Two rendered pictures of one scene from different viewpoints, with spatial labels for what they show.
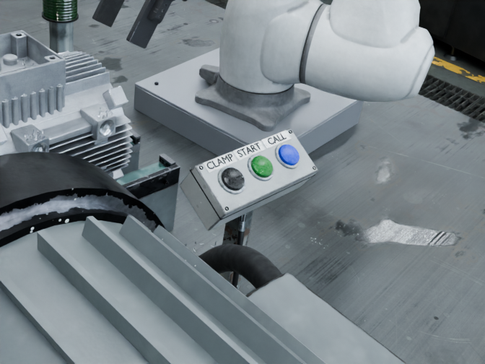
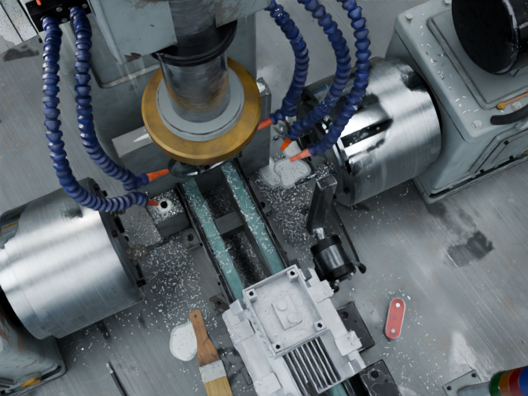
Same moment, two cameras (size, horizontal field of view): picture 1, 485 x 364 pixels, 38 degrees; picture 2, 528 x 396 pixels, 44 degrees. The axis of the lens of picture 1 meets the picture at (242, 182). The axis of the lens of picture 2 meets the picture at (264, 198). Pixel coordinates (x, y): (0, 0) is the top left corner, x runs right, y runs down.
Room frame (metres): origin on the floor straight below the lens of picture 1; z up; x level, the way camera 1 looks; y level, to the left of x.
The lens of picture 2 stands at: (0.82, 0.13, 2.22)
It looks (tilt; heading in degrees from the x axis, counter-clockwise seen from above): 71 degrees down; 114
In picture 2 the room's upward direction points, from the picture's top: 1 degrees clockwise
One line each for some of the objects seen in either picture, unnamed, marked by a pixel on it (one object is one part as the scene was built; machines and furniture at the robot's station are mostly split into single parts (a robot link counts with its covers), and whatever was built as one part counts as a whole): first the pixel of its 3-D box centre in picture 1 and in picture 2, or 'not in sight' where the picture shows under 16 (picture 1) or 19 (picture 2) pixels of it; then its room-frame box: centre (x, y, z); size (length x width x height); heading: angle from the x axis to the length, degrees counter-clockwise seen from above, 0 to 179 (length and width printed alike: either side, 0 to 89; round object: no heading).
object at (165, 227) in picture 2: not in sight; (167, 213); (0.45, 0.45, 0.86); 0.07 x 0.06 x 0.12; 50
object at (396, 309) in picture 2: not in sight; (394, 318); (0.99, 0.45, 0.81); 0.09 x 0.03 x 0.02; 100
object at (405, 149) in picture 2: not in sight; (375, 125); (0.79, 0.74, 1.04); 0.41 x 0.25 x 0.25; 50
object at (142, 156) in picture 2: not in sight; (193, 139); (0.46, 0.59, 0.97); 0.30 x 0.11 x 0.34; 50
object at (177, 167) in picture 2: not in sight; (204, 156); (0.50, 0.55, 1.01); 0.15 x 0.02 x 0.15; 50
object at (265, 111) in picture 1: (247, 84); not in sight; (1.31, 0.02, 0.89); 0.22 x 0.18 x 0.06; 64
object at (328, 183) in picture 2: not in sight; (320, 207); (0.76, 0.51, 1.12); 0.04 x 0.03 x 0.26; 140
